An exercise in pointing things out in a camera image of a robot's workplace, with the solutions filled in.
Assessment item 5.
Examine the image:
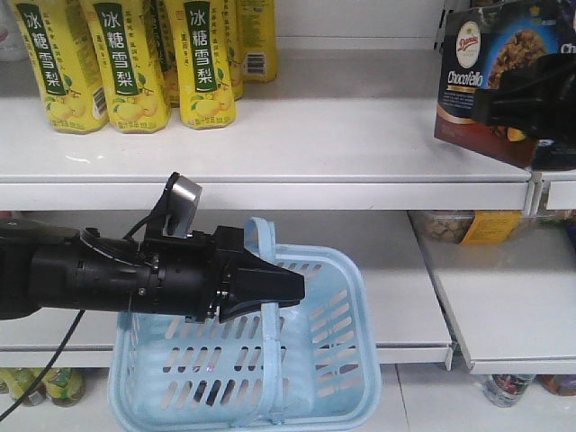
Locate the blue chocolate cookie box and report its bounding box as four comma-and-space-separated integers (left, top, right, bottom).
434, 1, 575, 171

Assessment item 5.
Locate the rear yellow pear bottle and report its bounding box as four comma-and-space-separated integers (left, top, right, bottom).
237, 0, 278, 83

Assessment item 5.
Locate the yellow labelled snack tub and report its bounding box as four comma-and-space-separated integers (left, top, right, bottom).
409, 210, 529, 245

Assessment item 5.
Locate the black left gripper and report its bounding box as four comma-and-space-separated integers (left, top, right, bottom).
129, 226, 305, 323

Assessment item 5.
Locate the yellow pear drink bottle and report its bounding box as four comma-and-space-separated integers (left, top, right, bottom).
9, 1, 108, 134

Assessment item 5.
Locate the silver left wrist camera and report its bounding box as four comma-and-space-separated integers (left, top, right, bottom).
145, 172, 203, 239

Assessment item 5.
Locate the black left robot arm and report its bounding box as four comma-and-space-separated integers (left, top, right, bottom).
1, 218, 305, 322

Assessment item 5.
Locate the light blue plastic basket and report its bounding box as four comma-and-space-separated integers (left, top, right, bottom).
108, 217, 382, 431

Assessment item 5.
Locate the white store shelving unit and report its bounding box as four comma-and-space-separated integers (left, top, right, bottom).
1, 1, 575, 431

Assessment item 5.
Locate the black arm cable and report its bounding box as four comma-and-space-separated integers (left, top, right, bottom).
0, 309, 85, 418

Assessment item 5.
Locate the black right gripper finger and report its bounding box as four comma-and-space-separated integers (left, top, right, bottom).
471, 89, 575, 140
499, 53, 575, 90

